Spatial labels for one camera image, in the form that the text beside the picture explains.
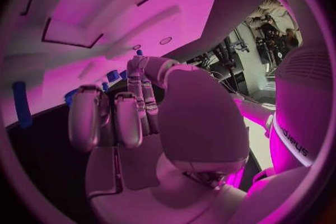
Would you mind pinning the blue block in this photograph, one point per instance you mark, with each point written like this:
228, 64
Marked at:
123, 74
112, 76

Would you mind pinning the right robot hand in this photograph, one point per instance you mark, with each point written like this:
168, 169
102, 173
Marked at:
202, 123

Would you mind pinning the blue peg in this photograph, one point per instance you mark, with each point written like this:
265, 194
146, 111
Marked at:
139, 52
105, 86

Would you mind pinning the white task board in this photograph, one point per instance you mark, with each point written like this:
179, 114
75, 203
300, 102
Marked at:
183, 7

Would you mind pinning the long blue cylinder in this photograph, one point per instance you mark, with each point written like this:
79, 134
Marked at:
22, 104

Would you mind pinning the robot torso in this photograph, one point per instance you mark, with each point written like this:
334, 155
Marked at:
301, 102

